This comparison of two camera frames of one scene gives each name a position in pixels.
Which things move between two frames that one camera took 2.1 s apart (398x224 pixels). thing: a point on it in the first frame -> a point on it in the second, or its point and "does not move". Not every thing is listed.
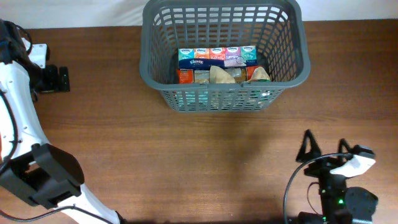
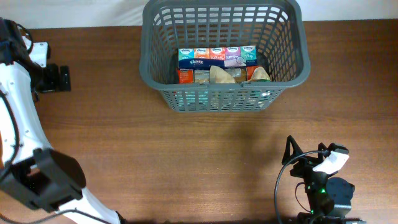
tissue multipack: (204, 58) does not move
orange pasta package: (186, 76) does not move
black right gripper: (326, 165) -> (308, 165)
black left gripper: (55, 83) does not move
